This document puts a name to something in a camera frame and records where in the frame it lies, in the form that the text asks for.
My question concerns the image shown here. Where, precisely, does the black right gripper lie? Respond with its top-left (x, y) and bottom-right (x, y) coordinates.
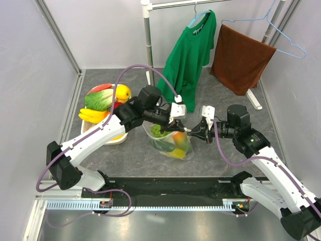
top-left (188, 118), bottom-right (238, 144)

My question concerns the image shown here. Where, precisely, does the orange toy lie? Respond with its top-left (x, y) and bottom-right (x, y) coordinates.
top-left (173, 132), bottom-right (188, 150)

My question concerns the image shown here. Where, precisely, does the clear polka dot zip bag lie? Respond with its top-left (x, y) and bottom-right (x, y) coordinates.
top-left (142, 122), bottom-right (194, 160)

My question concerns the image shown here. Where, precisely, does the green cucumber toy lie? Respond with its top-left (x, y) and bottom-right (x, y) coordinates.
top-left (152, 141), bottom-right (175, 152)

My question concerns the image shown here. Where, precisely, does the yellow pear toy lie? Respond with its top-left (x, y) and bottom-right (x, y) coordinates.
top-left (167, 148), bottom-right (187, 159)

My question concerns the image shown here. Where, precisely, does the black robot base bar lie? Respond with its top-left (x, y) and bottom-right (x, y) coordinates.
top-left (81, 171), bottom-right (252, 206)

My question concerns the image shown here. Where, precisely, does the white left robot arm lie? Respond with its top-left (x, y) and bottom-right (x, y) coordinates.
top-left (46, 85), bottom-right (187, 197)

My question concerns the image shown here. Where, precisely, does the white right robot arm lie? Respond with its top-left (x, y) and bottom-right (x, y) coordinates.
top-left (188, 104), bottom-right (320, 240)

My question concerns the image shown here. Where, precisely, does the green custard apple toy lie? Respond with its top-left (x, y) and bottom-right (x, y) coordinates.
top-left (151, 125), bottom-right (170, 138)

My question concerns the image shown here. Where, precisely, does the yellow lemon toy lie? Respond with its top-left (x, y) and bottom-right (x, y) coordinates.
top-left (116, 84), bottom-right (131, 101)

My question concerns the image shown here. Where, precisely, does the red apple toy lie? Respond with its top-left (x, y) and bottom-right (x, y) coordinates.
top-left (113, 102), bottom-right (122, 109)

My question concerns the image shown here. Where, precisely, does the green t-shirt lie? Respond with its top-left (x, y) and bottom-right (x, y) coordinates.
top-left (163, 10), bottom-right (217, 112)

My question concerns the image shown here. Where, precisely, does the brown towel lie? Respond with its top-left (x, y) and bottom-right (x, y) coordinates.
top-left (210, 25), bottom-right (276, 95)

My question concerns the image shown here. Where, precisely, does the green cabbage toy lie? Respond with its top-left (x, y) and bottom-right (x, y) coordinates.
top-left (84, 88), bottom-right (114, 111)

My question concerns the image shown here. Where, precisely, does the yellow banana toy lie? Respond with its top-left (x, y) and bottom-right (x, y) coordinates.
top-left (78, 108), bottom-right (110, 124)

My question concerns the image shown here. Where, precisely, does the red chili pepper toy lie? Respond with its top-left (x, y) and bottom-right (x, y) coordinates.
top-left (86, 83), bottom-right (112, 95)

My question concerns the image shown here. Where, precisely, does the white perforated fruit basket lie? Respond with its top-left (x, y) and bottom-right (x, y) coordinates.
top-left (80, 83), bottom-right (132, 146)

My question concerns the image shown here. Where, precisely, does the light blue shirt hanger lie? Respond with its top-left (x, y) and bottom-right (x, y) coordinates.
top-left (188, 2), bottom-right (211, 28)

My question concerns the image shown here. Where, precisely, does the white clothes rack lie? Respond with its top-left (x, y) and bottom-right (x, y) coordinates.
top-left (140, 0), bottom-right (303, 123)

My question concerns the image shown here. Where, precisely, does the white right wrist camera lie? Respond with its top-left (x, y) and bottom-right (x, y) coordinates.
top-left (201, 105), bottom-right (215, 126)

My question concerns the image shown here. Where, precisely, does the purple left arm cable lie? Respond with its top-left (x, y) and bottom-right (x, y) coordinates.
top-left (36, 64), bottom-right (183, 228)

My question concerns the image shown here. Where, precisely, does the white slotted cable duct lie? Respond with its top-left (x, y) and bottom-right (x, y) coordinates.
top-left (47, 200), bottom-right (235, 211)

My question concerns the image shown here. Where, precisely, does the blue wire hanger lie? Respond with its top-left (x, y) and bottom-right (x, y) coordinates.
top-left (221, 1), bottom-right (307, 60)

